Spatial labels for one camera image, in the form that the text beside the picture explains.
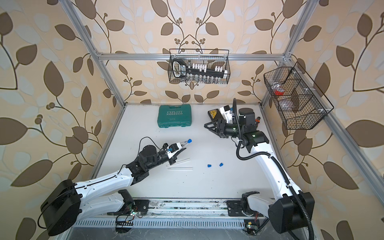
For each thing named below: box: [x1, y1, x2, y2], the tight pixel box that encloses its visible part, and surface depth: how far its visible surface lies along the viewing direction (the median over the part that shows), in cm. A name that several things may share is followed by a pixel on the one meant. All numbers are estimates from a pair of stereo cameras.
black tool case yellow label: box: [207, 108, 223, 121], surface depth 114 cm
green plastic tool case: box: [157, 104, 192, 128], surface depth 110 cm
